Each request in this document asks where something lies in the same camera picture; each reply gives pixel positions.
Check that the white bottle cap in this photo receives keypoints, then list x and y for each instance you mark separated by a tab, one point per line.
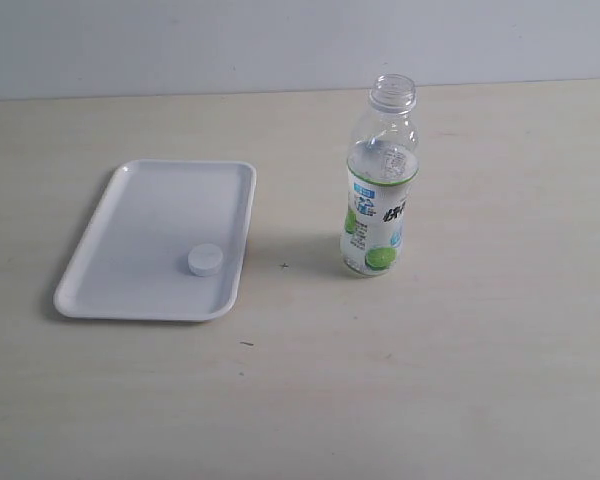
205	260

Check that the clear plastic drink bottle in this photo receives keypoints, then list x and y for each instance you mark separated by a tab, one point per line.
381	166

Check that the white rectangular plastic tray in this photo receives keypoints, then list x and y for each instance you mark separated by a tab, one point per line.
131	262

